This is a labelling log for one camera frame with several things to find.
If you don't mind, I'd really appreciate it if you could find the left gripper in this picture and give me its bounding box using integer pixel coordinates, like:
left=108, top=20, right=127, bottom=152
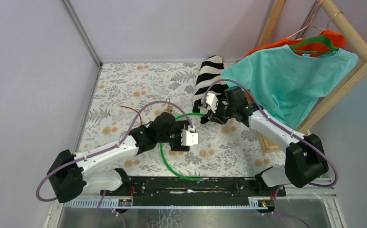
left=156, top=121, right=190, bottom=152

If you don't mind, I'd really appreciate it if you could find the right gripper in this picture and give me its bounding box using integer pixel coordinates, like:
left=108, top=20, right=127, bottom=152
left=207, top=100, right=236, bottom=125

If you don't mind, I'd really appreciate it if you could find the green cable lock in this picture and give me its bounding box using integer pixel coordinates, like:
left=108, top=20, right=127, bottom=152
left=159, top=113, right=208, bottom=182

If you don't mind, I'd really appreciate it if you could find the brass padlock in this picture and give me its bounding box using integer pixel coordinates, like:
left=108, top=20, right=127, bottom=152
left=164, top=98, right=174, bottom=113

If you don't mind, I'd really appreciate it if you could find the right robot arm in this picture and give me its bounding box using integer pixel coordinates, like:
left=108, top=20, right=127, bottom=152
left=202, top=86, right=329, bottom=196

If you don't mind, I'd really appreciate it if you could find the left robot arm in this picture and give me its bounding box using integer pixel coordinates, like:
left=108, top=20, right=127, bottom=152
left=47, top=113, right=199, bottom=203

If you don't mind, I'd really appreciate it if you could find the black white striped cloth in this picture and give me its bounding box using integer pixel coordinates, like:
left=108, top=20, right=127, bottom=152
left=192, top=55, right=228, bottom=114

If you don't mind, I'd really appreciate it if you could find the teal t-shirt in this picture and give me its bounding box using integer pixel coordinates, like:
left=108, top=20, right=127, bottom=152
left=221, top=45, right=358, bottom=129

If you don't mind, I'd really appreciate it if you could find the pink hanger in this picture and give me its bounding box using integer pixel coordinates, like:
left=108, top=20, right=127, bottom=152
left=287, top=0, right=323, bottom=39

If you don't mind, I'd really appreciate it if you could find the green hanger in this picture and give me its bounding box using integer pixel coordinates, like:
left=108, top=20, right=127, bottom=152
left=289, top=11, right=344, bottom=55

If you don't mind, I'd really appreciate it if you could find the orange t-shirt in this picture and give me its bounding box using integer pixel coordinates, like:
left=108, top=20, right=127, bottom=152
left=244, top=29, right=347, bottom=58

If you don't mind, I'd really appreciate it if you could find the wooden clothes rack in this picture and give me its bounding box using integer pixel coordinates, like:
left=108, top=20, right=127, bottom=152
left=250, top=0, right=367, bottom=155

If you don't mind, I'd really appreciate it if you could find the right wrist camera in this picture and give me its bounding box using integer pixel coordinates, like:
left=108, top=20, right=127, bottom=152
left=200, top=92, right=218, bottom=114

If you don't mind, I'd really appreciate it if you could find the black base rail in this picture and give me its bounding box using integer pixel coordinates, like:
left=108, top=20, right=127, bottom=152
left=100, top=177, right=286, bottom=209

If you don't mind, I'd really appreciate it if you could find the red cable lock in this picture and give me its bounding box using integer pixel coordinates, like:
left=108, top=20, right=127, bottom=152
left=120, top=105, right=143, bottom=126

